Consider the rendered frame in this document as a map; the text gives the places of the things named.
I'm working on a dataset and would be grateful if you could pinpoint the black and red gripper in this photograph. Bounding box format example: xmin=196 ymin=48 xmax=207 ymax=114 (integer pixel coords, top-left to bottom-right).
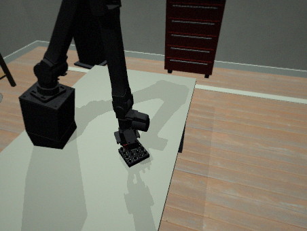
xmin=114 ymin=130 xmax=140 ymax=151

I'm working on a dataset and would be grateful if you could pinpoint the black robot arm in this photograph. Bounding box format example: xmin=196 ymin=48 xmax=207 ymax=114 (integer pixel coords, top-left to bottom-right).
xmin=30 ymin=0 xmax=150 ymax=152

